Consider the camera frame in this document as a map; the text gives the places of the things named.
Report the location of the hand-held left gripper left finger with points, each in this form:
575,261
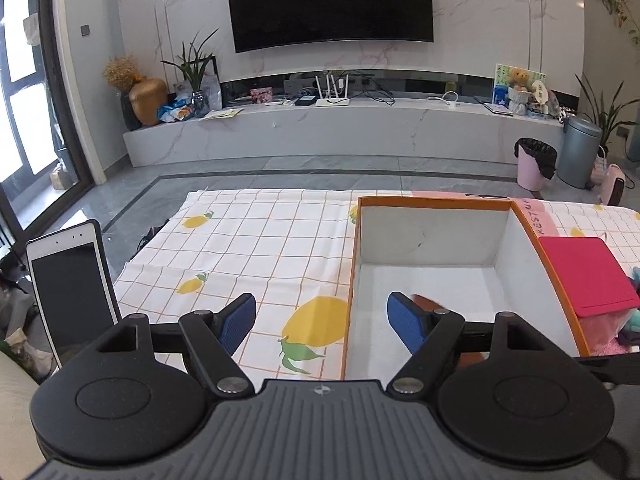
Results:
239,322

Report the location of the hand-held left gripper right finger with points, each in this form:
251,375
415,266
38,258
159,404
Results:
405,322

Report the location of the orange and white cardboard box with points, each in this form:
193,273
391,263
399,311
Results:
430,280

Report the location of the pink storage box red lid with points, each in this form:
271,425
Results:
585,270

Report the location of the teal plush toy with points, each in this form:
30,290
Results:
636,280

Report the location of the lemon print checked tablecloth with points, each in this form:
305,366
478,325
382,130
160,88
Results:
250,240

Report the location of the pink cardboard box lid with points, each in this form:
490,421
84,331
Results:
544,222

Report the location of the white smartphone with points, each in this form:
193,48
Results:
70,290

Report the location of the white marble television console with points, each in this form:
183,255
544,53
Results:
350,132

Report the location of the pink trash bin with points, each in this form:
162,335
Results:
532,170

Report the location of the yellow papers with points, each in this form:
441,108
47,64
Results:
220,113

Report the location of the colourful snack bags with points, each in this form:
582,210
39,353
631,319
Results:
175,112

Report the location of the small black device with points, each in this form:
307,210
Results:
306,99

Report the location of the white router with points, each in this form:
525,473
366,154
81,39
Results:
333,100

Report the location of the gold vase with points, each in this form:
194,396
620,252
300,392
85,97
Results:
148,101

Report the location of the cream sofa cushion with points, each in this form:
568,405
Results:
15,410

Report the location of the silver pedal trash can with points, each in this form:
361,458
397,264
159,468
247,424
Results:
579,152

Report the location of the pink space heater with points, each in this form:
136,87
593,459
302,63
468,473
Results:
612,187

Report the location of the green potted plant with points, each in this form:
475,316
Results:
196,67

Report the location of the green picture card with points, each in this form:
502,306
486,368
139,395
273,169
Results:
502,80

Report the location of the black vase with dried flowers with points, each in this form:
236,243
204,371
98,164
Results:
126,85

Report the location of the round paper fan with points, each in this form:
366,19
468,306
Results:
540,92

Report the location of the brown teddy bear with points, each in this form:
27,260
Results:
519,79

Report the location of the long leaf floor plant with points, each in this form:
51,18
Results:
607,115

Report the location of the sliding glass door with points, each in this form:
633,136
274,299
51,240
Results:
25,85

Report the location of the hanging vine plant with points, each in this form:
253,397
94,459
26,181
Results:
617,5

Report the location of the black wall switch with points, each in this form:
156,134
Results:
85,30

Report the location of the black wall television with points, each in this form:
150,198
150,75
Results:
330,0

